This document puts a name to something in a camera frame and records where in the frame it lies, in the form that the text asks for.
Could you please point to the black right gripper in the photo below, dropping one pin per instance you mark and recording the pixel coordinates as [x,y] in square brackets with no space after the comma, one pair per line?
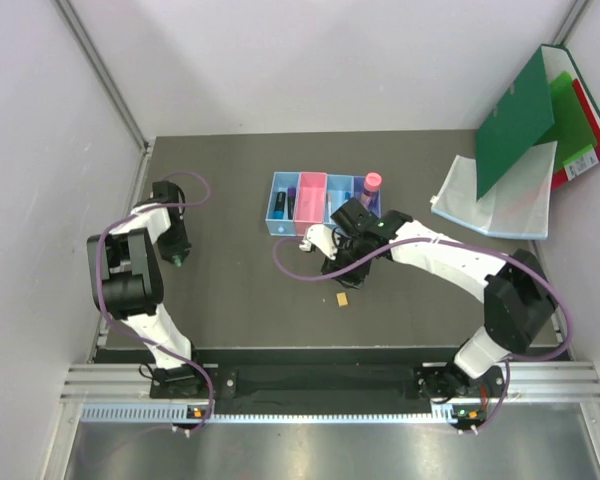
[355,282]

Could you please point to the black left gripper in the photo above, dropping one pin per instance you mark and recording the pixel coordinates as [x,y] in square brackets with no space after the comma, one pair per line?
[180,248]

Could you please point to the pink capped glue stick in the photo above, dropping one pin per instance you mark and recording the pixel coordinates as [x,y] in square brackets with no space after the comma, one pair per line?
[371,186]

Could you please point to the light blue drawer bin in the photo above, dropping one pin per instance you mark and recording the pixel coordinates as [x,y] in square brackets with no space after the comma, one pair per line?
[337,185]

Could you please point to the purple plastic drawer bin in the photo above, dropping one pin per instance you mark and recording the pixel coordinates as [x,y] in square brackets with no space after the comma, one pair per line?
[375,206]

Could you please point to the pink plastic drawer bin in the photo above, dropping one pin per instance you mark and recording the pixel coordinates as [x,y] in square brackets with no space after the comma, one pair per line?
[310,201]

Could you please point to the orange eraser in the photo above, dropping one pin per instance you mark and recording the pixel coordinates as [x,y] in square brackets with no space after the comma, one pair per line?
[342,299]

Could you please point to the black highlighter purple cap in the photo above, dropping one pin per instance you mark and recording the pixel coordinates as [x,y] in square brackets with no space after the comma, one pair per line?
[290,199]

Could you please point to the black highlighter blue cap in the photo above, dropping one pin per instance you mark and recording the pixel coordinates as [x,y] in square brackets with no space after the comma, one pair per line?
[278,212]

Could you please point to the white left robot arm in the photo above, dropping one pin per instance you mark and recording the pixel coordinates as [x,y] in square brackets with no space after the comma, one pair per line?
[127,276]

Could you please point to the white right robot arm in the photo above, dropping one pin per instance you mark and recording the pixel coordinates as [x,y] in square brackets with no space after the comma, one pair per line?
[511,289]

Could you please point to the translucent light blue folder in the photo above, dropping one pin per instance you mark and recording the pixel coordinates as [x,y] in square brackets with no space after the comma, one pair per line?
[516,207]

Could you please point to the green binder folder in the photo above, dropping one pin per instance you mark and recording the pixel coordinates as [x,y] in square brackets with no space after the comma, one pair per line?
[523,117]

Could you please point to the red folder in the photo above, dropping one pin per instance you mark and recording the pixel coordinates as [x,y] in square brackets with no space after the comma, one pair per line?
[575,130]

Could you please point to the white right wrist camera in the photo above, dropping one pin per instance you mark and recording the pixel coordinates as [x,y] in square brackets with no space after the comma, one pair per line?
[322,238]

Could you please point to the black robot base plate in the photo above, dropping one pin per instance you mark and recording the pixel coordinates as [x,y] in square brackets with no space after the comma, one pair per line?
[409,372]

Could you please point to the aluminium cable duct rail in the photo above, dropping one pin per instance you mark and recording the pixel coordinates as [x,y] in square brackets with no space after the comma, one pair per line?
[115,393]

